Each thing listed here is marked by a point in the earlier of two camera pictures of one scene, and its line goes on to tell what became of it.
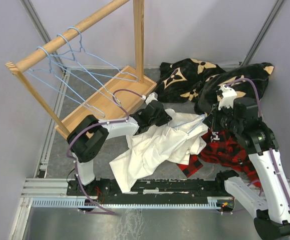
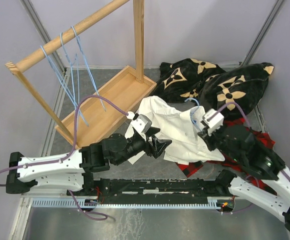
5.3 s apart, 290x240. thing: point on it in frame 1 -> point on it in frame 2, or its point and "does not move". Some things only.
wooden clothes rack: (117, 98) does not move
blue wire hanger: (203, 117) -> (194, 121)
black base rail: (214, 188) does not move
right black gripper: (212, 119) -> (205, 135)
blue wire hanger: (103, 60) -> (88, 65)
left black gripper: (166, 118) -> (159, 145)
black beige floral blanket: (187, 79) does not move
